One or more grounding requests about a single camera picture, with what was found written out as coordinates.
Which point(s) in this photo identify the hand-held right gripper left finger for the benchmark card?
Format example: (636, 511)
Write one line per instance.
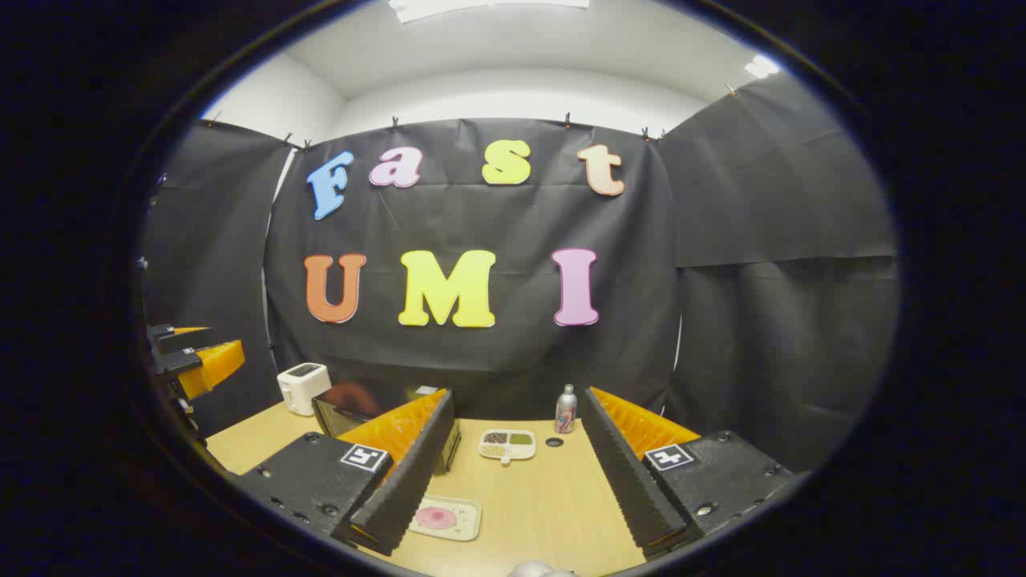
(413, 473)

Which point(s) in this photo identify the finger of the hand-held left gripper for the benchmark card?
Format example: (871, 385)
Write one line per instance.
(212, 365)
(180, 336)

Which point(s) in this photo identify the white toaster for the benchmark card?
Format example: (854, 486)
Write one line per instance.
(300, 389)

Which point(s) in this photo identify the white square plate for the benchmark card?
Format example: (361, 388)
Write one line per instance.
(469, 521)

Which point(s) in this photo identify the ceiling light panel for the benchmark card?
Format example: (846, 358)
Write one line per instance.
(481, 8)
(761, 66)

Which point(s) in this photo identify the black electric oven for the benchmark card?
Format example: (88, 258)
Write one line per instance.
(361, 401)

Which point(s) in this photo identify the black backdrop cloth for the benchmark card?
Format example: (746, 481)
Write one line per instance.
(481, 361)

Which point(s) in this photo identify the pink round food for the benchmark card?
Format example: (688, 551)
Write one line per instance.
(435, 518)

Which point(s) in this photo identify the silver printed bottle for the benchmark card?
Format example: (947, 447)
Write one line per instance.
(566, 413)

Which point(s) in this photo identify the white divided dish with grains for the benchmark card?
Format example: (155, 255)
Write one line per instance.
(506, 447)

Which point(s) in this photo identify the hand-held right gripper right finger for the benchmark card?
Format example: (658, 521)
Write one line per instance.
(621, 473)

